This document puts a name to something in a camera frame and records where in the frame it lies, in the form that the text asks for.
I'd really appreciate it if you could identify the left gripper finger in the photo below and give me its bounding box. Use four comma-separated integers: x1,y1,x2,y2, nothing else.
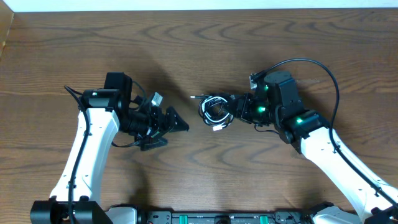
140,138,168,151
165,106,189,132

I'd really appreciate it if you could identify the black USB cable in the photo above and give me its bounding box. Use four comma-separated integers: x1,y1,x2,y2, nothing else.
190,94,236,128

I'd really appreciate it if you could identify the white USB cable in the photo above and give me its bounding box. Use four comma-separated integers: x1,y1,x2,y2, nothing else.
201,96,233,131

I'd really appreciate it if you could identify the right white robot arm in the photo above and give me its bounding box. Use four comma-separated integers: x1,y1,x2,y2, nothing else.
225,72,397,223

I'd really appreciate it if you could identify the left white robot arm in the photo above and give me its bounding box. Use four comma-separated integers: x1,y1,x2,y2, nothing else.
30,72,189,223

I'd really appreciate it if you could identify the cardboard box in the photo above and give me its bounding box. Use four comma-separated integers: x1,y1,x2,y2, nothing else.
0,0,14,55

